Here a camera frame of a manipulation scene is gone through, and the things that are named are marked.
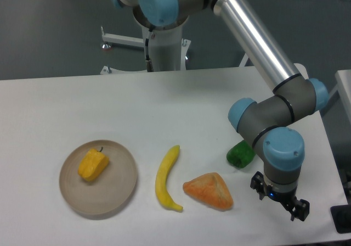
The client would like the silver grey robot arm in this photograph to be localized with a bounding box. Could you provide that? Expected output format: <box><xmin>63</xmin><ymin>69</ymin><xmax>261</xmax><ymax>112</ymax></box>
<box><xmin>112</xmin><ymin>0</ymin><xmax>329</xmax><ymax>221</ymax></box>

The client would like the yellow pepper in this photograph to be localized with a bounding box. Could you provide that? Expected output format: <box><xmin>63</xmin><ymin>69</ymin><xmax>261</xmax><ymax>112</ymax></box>
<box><xmin>78</xmin><ymin>148</ymin><xmax>110</xmax><ymax>182</ymax></box>

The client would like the beige round plate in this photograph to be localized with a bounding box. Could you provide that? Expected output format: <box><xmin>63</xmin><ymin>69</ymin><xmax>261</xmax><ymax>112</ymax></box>
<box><xmin>59</xmin><ymin>140</ymin><xmax>138</xmax><ymax>220</ymax></box>

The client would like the yellow banana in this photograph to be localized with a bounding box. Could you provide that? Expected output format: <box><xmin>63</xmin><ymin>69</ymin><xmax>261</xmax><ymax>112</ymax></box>
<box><xmin>155</xmin><ymin>145</ymin><xmax>183</xmax><ymax>213</ymax></box>

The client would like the black box at right edge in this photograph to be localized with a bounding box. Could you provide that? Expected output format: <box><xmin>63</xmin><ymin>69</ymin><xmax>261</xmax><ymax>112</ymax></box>
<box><xmin>330</xmin><ymin>204</ymin><xmax>350</xmax><ymax>234</ymax></box>

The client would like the orange triangular bread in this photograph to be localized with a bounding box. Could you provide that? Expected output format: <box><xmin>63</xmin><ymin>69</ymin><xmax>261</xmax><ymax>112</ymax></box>
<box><xmin>183</xmin><ymin>172</ymin><xmax>234</xmax><ymax>211</ymax></box>

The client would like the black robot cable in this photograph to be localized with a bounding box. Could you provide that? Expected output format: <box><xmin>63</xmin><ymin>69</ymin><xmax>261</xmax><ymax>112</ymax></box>
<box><xmin>144</xmin><ymin>23</ymin><xmax>155</xmax><ymax>72</ymax></box>

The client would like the white table at right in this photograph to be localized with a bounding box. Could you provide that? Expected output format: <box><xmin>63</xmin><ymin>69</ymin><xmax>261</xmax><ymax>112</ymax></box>
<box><xmin>335</xmin><ymin>70</ymin><xmax>350</xmax><ymax>109</ymax></box>

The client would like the green pepper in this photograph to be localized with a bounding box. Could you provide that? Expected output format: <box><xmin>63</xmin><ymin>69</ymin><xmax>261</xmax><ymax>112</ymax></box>
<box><xmin>227</xmin><ymin>140</ymin><xmax>256</xmax><ymax>169</ymax></box>

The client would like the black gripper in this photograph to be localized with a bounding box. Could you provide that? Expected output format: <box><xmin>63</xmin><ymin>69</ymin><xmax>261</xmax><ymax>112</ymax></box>
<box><xmin>250</xmin><ymin>171</ymin><xmax>310</xmax><ymax>221</ymax></box>

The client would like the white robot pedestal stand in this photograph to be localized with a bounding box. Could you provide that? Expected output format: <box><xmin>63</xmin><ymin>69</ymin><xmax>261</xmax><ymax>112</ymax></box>
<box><xmin>100</xmin><ymin>18</ymin><xmax>191</xmax><ymax>72</ymax></box>

